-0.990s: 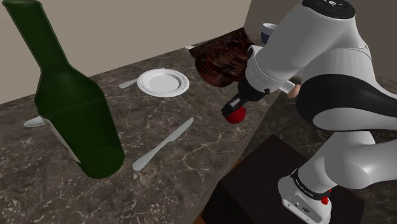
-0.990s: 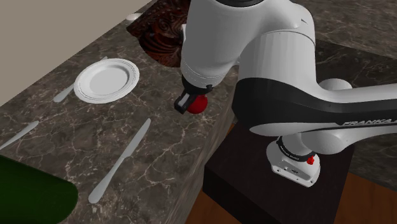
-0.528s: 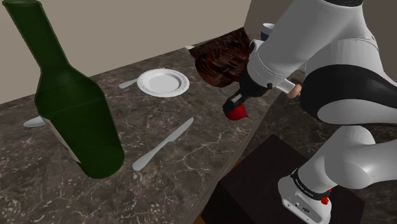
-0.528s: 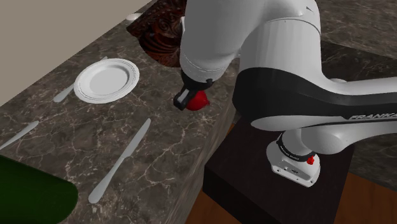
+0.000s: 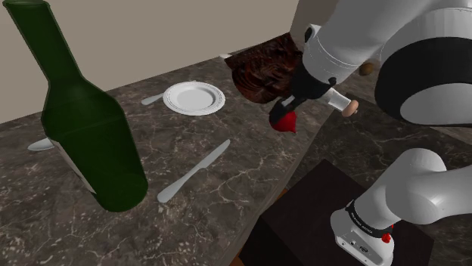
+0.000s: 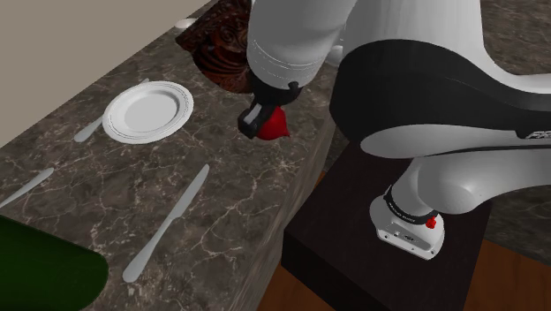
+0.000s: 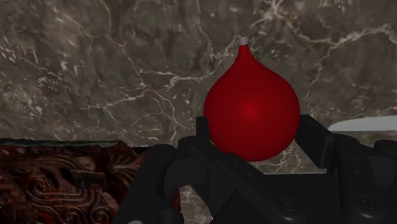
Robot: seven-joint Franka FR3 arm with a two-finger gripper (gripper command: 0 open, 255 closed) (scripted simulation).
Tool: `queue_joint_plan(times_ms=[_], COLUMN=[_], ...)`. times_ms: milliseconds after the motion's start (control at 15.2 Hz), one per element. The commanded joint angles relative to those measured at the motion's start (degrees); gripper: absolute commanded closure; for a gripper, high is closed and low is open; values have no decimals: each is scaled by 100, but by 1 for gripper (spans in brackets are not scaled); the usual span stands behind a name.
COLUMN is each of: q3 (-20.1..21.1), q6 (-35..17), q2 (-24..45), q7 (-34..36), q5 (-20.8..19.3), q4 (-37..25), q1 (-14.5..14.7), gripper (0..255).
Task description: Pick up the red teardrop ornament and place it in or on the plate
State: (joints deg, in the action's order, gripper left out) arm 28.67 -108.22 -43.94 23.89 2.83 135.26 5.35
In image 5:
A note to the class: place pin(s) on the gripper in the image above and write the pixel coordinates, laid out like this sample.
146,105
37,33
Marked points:
309,84

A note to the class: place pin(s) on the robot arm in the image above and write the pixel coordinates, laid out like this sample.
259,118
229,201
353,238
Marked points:
416,188

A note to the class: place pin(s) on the red pointed thing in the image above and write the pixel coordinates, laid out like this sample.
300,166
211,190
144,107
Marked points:
285,123

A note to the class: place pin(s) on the dark red-brown bowl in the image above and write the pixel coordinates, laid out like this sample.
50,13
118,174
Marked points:
263,70

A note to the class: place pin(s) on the white roller with wooden end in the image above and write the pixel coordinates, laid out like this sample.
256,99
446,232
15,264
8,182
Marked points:
341,103

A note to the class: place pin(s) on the white round plate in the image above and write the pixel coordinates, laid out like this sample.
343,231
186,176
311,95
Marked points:
194,98

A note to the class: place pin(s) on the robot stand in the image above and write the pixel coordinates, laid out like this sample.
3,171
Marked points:
306,206

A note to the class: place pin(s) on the silver table knife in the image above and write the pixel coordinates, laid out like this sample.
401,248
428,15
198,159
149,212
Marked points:
195,171

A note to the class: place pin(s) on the small brown round thing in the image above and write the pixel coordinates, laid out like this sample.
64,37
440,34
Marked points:
366,69

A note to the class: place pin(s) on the silver cutlery piece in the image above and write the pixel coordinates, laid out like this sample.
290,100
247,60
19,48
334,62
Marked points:
152,98

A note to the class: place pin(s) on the dark green glass bottle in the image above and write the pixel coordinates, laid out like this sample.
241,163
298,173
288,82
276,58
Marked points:
88,129

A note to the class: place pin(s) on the silver spoon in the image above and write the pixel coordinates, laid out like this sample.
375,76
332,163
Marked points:
40,144

